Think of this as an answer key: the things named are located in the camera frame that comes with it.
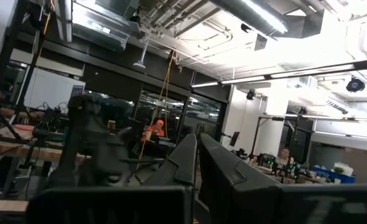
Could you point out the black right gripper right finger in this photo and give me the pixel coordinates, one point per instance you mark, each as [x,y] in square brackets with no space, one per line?
[221,174]

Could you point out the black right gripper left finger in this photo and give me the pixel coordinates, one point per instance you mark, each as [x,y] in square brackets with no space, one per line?
[183,161]

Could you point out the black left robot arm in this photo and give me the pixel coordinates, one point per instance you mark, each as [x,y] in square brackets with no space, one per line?
[99,149]

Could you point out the small black monitor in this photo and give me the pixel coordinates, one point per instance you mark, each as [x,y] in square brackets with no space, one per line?
[234,138]

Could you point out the person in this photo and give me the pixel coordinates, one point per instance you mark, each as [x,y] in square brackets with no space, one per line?
[155,130]
[285,156]

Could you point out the background robot with green lights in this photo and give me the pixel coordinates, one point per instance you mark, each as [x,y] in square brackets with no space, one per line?
[269,160]

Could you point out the black ceiling spotlight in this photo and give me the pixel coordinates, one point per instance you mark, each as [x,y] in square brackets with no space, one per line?
[355,84]
[250,94]

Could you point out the white pendant lamp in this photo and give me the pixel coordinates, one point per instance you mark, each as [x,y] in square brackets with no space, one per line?
[139,64]

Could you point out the blue storage bin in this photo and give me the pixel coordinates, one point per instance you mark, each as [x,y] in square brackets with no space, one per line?
[332,177]

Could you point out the white box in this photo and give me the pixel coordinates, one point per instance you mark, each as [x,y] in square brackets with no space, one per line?
[345,168]

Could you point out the white board panel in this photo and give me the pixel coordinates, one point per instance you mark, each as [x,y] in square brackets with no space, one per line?
[53,90]

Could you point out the wooden workbench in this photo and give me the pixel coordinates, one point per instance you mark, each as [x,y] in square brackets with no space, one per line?
[15,150]

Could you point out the grey ceiling air duct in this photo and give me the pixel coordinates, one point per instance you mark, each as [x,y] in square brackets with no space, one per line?
[249,15]

